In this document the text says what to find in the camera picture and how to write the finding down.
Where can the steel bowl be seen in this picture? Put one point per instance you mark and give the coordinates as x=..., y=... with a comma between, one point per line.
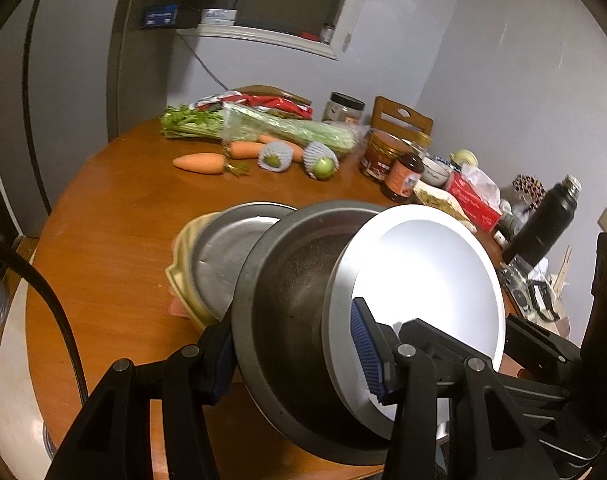
x=293, y=300

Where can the white and blue ceramic bowl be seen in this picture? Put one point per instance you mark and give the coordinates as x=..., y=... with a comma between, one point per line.
x=436, y=172

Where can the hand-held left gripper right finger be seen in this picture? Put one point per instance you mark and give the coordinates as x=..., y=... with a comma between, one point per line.
x=366, y=350

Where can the pink bear-shaped plate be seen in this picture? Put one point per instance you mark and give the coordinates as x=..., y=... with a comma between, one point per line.
x=176, y=307

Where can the green fruit in foam net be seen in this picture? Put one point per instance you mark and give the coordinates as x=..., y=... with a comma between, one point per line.
x=273, y=160
x=323, y=166

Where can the small bottle on windowsill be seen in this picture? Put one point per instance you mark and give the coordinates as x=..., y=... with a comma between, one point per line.
x=326, y=33

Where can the black thermos flask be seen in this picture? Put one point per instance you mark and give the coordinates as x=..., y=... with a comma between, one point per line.
x=543, y=220

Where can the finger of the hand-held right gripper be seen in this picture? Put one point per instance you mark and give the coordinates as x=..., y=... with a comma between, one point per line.
x=533, y=389
x=543, y=342

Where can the celery bunch in plastic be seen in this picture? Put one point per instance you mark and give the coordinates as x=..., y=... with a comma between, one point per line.
x=283, y=127

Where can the yellow shell-shaped plate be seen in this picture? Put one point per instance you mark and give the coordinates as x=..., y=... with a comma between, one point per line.
x=183, y=265

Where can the blue box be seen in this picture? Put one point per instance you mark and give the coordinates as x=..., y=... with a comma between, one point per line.
x=159, y=16

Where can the red tissue box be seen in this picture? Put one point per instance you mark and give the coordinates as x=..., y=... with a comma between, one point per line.
x=471, y=200

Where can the red sauce jar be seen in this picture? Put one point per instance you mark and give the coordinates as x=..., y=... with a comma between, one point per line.
x=381, y=157

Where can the pale yellow roll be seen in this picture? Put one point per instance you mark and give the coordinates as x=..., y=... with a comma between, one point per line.
x=464, y=157

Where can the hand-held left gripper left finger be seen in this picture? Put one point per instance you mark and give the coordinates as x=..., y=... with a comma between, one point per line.
x=223, y=355

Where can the red snack packet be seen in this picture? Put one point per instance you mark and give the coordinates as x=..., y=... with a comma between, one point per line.
x=278, y=104

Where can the sauce bottle with orange label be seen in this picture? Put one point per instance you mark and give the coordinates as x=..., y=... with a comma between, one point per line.
x=401, y=180

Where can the black and clear case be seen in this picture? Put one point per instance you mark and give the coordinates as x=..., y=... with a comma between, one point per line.
x=538, y=295

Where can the brown dotted bundle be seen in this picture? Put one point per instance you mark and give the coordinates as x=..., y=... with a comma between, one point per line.
x=528, y=190

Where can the white box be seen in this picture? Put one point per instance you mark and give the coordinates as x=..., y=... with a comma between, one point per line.
x=218, y=16

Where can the grey refrigerator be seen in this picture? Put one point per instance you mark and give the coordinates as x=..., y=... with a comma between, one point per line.
x=73, y=85

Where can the small carrot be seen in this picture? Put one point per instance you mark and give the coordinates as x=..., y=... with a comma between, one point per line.
x=294, y=152
x=246, y=149

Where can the large carrot with leaves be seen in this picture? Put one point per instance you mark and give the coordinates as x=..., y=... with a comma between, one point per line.
x=198, y=162

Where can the white dish of food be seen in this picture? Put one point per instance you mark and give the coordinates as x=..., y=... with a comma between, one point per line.
x=438, y=197

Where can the wooden chair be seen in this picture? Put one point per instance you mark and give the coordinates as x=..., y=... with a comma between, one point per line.
x=401, y=117

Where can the clear jar with dark lid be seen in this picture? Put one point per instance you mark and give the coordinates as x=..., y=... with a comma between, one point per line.
x=342, y=110

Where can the round steel plate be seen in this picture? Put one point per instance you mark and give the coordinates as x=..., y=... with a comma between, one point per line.
x=223, y=255

